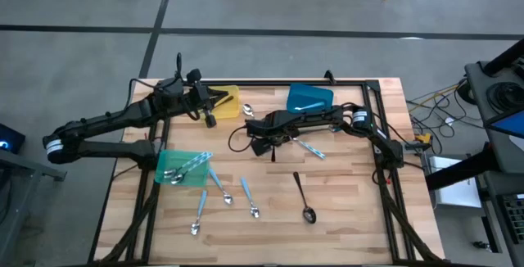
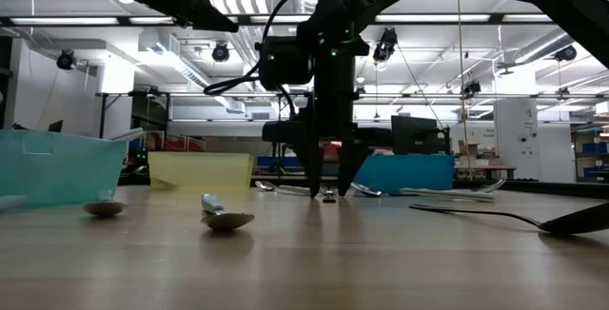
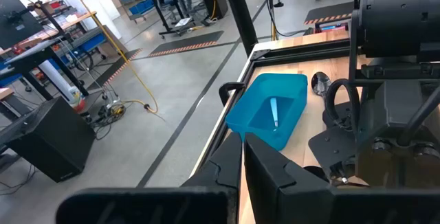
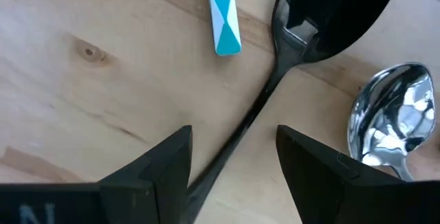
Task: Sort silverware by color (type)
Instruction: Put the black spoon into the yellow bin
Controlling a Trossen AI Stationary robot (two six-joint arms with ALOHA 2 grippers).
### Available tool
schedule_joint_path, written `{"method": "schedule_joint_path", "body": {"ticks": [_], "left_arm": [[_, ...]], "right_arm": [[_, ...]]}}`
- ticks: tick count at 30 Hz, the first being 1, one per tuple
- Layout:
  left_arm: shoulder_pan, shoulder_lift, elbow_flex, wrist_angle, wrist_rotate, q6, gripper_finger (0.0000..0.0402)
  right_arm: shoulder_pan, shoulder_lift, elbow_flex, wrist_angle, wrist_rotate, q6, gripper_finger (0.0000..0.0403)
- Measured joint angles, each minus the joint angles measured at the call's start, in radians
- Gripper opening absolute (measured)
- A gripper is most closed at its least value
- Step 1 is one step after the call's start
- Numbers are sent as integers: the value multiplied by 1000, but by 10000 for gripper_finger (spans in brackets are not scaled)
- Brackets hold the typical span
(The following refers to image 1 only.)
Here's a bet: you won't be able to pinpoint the white box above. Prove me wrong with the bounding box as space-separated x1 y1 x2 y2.
427 155 483 210

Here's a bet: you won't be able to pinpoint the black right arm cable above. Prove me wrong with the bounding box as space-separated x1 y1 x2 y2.
227 124 257 153

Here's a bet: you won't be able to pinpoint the laptop with blue screen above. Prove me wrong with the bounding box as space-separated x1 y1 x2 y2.
489 110 524 140

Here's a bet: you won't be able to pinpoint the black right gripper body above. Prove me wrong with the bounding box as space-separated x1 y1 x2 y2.
245 111 294 156

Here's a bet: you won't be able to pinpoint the blue plastic bin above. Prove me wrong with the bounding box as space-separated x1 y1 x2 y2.
285 82 335 115

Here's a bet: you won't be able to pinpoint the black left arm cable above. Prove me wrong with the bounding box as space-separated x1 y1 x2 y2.
129 52 183 96

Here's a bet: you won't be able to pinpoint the gray equipment cart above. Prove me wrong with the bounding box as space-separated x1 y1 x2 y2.
464 60 524 174

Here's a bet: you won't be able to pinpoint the dark keyboard rack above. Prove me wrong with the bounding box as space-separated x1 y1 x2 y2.
501 192 524 242

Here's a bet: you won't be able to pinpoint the light blue handle spoon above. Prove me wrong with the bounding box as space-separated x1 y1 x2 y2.
189 189 209 236
293 102 326 111
240 176 260 219
209 169 234 206

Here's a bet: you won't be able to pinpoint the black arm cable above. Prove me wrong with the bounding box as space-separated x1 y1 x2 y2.
129 52 183 96
227 124 257 153

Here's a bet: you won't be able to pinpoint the tangled floor cables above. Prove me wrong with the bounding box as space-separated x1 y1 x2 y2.
404 82 470 145

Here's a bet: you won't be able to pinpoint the gray side table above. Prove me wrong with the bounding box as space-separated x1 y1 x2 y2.
0 147 69 267

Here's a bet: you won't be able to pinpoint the yellow plastic bin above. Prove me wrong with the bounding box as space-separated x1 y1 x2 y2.
198 84 242 120

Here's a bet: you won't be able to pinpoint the black aluminium station frame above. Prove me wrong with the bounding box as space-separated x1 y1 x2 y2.
88 70 447 267

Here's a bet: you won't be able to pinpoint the green translucent plastic bin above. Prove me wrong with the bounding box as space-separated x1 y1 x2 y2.
154 148 210 188

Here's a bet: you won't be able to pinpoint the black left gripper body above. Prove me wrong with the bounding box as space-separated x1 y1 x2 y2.
183 68 217 129

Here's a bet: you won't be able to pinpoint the black stand beam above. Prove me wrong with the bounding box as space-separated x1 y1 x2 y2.
482 39 524 75
425 142 507 192

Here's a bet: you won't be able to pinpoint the coiled black cable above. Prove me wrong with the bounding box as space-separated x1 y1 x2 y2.
486 81 524 115

